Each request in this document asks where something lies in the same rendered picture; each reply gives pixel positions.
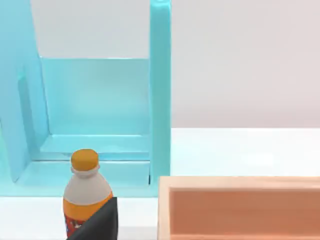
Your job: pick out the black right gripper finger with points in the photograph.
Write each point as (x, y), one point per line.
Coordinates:
(105, 222)

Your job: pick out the orange bottle with orange cap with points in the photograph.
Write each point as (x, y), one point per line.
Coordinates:
(83, 190)

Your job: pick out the light blue rack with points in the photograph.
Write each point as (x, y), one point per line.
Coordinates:
(100, 100)

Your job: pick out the shallow salmon-coloured box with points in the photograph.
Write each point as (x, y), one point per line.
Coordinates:
(240, 210)

